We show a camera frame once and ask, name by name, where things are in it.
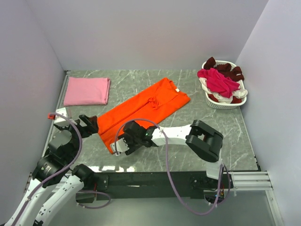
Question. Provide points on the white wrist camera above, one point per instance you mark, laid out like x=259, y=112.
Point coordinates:
x=119, y=147
x=61, y=117

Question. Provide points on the dark red t shirt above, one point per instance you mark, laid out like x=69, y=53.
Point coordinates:
x=227, y=69

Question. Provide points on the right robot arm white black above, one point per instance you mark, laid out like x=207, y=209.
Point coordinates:
x=205, y=141

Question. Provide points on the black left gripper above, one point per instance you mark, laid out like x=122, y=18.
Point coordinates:
x=91, y=122

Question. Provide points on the orange t shirt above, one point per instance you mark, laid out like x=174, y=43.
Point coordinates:
x=155, y=103

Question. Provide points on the white laundry basket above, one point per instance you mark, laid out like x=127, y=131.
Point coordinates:
x=221, y=106

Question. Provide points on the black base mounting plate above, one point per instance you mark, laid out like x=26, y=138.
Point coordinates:
x=186, y=190

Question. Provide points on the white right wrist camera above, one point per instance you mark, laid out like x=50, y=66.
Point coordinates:
x=119, y=147

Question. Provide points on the aluminium frame rail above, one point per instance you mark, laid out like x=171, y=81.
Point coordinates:
x=252, y=180

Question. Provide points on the magenta t shirt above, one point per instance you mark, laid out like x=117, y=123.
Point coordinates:
x=217, y=83

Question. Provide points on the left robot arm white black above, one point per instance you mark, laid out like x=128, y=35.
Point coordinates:
x=38, y=206

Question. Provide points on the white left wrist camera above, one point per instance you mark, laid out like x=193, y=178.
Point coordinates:
x=61, y=117

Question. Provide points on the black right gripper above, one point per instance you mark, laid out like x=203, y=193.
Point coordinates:
x=126, y=137

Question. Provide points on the folded pink t shirt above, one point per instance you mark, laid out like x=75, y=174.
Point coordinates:
x=87, y=91

